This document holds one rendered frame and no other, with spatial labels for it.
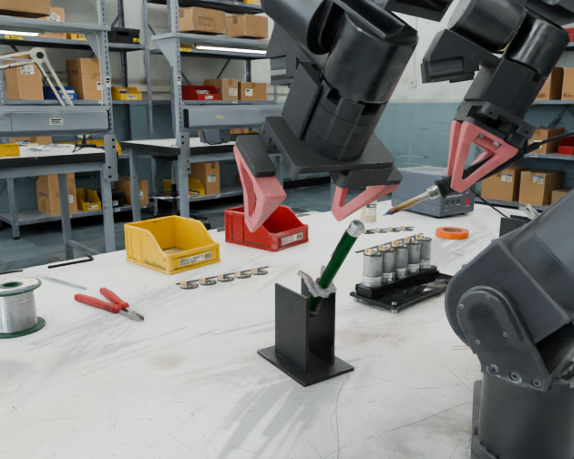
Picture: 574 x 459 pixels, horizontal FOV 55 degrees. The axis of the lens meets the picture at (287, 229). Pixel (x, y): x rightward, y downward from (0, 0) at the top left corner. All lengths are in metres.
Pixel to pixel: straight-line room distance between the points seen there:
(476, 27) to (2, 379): 0.60
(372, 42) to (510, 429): 0.27
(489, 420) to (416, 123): 5.97
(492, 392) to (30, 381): 0.39
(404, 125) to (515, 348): 6.09
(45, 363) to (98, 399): 0.10
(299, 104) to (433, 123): 5.77
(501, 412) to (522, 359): 0.05
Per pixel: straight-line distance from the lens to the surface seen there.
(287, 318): 0.53
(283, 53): 0.50
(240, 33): 3.54
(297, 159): 0.43
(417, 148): 6.32
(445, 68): 0.68
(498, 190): 5.38
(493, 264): 0.37
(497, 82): 0.67
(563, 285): 0.36
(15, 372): 0.59
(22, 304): 0.67
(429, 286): 0.76
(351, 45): 0.41
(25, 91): 4.60
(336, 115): 0.43
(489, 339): 0.37
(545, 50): 0.70
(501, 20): 0.68
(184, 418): 0.48
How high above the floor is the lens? 1.00
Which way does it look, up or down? 13 degrees down
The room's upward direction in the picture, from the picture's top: straight up
